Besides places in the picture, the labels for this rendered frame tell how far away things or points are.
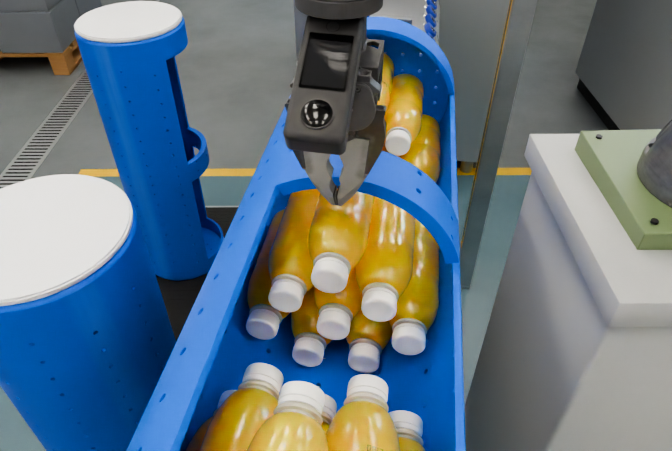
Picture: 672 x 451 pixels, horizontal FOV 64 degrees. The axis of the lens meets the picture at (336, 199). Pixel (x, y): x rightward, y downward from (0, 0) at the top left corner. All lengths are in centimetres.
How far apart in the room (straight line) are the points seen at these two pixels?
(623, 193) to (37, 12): 354
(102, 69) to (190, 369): 119
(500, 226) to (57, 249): 193
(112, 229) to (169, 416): 47
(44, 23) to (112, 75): 234
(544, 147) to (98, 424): 83
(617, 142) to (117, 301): 73
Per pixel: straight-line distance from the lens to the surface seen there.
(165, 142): 163
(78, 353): 90
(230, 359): 67
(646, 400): 82
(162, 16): 161
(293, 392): 47
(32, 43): 397
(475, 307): 210
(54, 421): 104
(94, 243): 85
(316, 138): 39
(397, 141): 85
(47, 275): 82
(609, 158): 77
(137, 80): 153
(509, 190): 267
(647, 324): 66
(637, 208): 70
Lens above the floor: 157
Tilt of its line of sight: 39 degrees down
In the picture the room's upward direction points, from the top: straight up
